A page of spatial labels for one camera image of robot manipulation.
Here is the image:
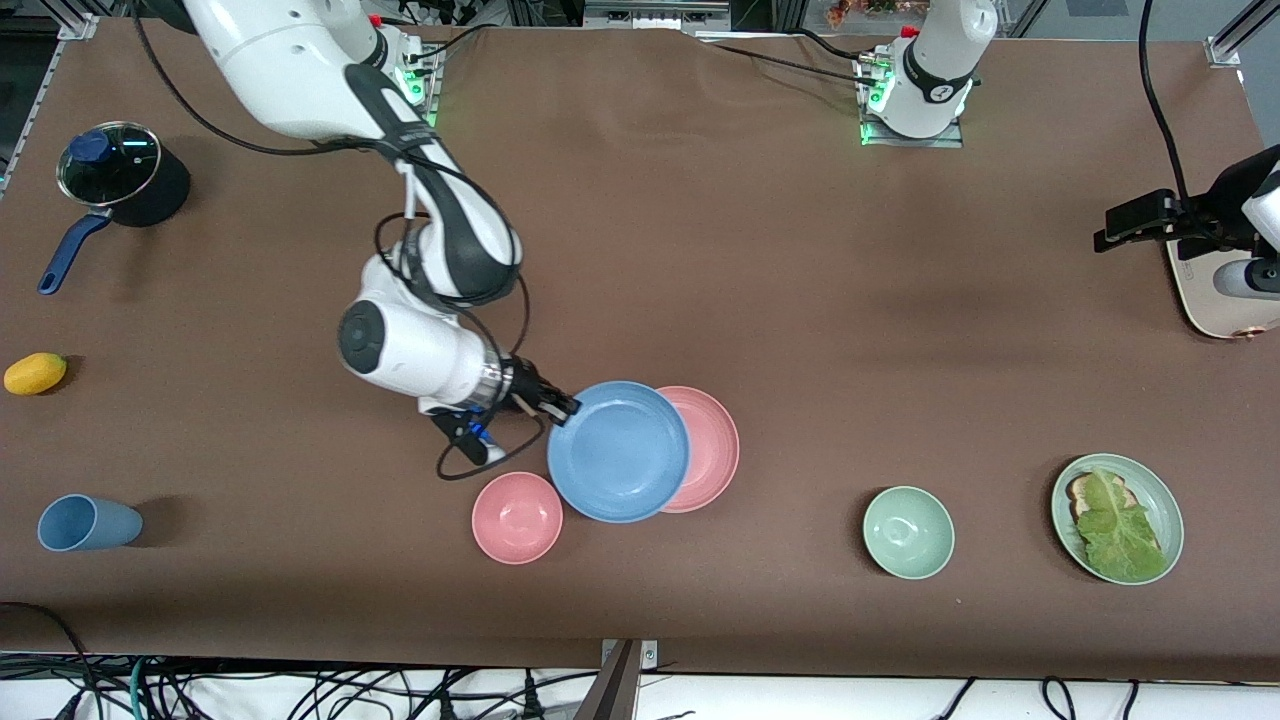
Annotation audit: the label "green lettuce leaf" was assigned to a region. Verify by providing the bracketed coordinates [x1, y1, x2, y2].
[1075, 466, 1169, 583]

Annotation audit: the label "black base cable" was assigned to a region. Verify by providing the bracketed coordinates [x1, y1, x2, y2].
[790, 28, 883, 67]
[700, 40, 881, 89]
[405, 22, 516, 66]

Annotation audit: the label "aluminium frame profile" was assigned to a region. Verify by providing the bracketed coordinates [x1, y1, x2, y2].
[55, 0, 101, 41]
[1205, 0, 1280, 67]

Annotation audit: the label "small deep pink bowl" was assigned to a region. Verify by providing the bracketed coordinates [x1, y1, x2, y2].
[471, 471, 564, 566]

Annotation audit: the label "blue plastic cup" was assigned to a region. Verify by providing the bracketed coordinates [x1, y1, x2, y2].
[37, 494, 144, 553]

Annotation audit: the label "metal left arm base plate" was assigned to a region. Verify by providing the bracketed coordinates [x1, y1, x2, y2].
[855, 50, 966, 149]

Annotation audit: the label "beige toaster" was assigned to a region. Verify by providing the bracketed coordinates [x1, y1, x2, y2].
[1165, 240, 1280, 341]

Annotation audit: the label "yellow lemon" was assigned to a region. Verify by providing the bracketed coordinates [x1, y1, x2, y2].
[3, 352, 69, 397]

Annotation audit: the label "green plate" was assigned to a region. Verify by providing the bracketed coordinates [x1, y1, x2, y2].
[1050, 453, 1186, 586]

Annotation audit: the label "grey background device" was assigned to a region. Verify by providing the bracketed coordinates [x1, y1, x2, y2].
[583, 0, 733, 31]

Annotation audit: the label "glass lid with blue knob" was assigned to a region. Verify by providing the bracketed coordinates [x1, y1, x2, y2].
[57, 120, 163, 206]

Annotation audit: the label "small deep green bowl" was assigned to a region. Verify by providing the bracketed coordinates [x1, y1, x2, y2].
[862, 485, 956, 581]

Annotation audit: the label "toasted bread slice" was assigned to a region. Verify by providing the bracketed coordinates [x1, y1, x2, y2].
[1065, 472, 1136, 521]

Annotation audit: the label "black left base cable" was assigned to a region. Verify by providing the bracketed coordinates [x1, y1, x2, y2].
[700, 40, 881, 89]
[790, 28, 883, 67]

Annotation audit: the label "dark beam under table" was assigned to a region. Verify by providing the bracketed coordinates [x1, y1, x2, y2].
[573, 640, 641, 720]

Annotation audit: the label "colourful background food items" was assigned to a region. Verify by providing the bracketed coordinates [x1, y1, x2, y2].
[825, 0, 931, 27]

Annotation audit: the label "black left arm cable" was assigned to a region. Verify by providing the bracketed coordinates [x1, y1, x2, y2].
[1138, 0, 1201, 216]

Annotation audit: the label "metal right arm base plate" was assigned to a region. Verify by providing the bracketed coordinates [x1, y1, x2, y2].
[398, 45, 441, 133]

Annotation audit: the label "black right base cable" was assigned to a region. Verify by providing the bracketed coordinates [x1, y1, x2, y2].
[405, 22, 516, 66]

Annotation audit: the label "black pot with blue handle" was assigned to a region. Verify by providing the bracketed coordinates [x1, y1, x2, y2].
[37, 120, 191, 297]

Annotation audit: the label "pink shallow bowl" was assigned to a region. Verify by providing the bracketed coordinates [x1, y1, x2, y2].
[655, 385, 741, 514]

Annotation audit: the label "blue shallow bowl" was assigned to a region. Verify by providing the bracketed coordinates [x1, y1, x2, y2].
[546, 380, 693, 524]

